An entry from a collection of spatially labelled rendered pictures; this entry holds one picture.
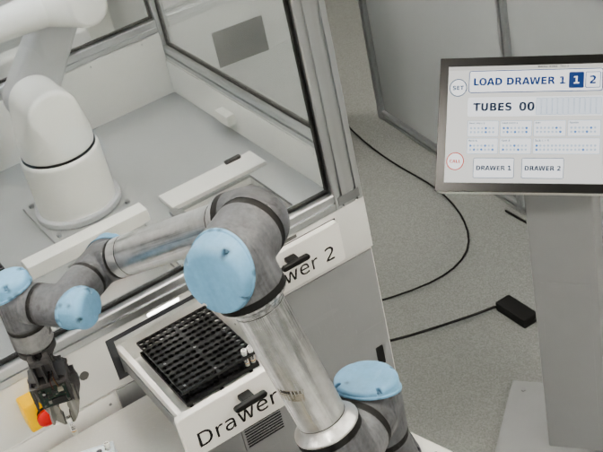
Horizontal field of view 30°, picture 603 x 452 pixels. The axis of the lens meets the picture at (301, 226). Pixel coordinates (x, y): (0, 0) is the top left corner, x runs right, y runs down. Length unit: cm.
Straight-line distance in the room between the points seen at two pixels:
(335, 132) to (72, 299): 85
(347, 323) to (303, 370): 102
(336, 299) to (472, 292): 116
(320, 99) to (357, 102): 259
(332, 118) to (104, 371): 75
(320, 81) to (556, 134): 54
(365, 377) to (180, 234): 41
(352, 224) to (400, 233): 150
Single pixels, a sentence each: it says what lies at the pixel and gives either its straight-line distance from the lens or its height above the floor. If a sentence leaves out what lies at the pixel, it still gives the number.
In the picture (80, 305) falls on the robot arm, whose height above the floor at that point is 129.
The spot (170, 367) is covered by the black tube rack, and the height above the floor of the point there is 90.
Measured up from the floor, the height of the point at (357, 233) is 86.
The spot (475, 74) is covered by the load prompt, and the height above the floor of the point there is 117.
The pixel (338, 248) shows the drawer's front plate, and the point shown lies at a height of 86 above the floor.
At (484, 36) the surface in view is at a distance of 396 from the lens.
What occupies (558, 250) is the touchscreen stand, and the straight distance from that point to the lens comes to 279.
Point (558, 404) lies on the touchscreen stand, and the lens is 312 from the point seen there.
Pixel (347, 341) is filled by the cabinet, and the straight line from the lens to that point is 284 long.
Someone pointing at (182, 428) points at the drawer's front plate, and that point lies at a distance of 223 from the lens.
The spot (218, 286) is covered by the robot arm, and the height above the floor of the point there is 141.
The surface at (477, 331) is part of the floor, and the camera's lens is 369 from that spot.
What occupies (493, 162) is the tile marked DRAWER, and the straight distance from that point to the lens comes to 259.
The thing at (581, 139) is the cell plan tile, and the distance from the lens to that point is 256.
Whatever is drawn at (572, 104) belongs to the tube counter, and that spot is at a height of 111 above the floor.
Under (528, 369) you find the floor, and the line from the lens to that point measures 353.
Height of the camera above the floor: 238
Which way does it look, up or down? 33 degrees down
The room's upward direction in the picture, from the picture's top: 13 degrees counter-clockwise
